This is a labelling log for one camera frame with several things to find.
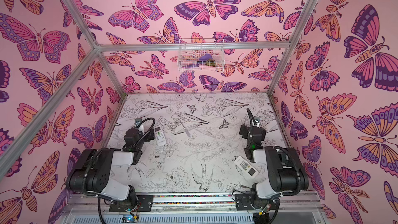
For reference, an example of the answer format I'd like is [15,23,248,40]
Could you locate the white remote control green buttons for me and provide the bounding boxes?
[154,125,167,146]

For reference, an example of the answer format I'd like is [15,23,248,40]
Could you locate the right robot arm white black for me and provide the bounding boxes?
[235,125,309,211]

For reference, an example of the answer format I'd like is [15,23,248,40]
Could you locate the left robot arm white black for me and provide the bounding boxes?
[66,128,154,207]

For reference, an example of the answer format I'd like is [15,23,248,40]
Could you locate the white remote control with display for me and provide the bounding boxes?
[234,156,259,178]

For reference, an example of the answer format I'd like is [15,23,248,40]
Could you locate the green circuit board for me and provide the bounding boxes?
[121,215,138,224]

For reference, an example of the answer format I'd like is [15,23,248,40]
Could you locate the purple item in basket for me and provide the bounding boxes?
[198,54,213,64]

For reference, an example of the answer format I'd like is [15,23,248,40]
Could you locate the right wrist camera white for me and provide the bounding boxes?
[253,117,261,128]

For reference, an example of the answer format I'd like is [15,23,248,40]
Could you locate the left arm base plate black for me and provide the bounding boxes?
[109,195,154,212]

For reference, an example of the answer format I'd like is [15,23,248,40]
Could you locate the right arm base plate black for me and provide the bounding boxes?
[232,192,276,212]

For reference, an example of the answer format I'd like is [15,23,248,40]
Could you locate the aluminium front rail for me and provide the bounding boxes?
[63,191,323,216]

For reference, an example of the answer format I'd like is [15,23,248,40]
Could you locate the white wire basket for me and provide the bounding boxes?
[176,38,225,73]

